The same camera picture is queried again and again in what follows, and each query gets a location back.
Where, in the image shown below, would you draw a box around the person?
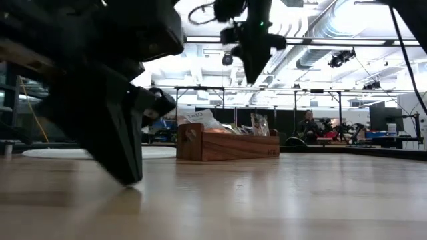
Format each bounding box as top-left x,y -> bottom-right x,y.
296,109 -> 323,144

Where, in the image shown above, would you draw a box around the black partition panels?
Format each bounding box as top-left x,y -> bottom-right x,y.
195,106 -> 314,135

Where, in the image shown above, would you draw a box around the black office chair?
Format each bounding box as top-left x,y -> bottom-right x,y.
283,136 -> 310,147

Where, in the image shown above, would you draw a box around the black ceiling camera cluster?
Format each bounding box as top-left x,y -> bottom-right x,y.
328,48 -> 357,69

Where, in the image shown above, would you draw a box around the white cup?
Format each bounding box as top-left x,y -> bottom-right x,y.
0,139 -> 17,157

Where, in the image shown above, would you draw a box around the white round mat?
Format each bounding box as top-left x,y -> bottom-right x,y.
21,146 -> 177,160

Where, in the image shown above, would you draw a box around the black metal rack frame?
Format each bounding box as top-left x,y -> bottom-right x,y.
173,85 -> 344,134

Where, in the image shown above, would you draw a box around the long light bar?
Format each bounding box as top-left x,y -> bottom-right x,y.
185,35 -> 421,47

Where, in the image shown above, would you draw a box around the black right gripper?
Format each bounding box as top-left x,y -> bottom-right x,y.
213,0 -> 288,85

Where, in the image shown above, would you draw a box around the white orange tea packet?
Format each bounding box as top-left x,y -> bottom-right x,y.
184,108 -> 231,134

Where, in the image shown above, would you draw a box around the brown wooden compartment tray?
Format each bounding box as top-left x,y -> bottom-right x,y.
175,122 -> 281,163

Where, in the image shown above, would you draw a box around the yellow cable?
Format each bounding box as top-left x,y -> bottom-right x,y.
19,75 -> 50,143

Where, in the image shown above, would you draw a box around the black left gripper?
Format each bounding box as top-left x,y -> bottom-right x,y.
0,0 -> 186,89

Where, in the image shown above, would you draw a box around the black monitor on arm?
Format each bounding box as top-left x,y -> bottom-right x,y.
368,105 -> 405,133

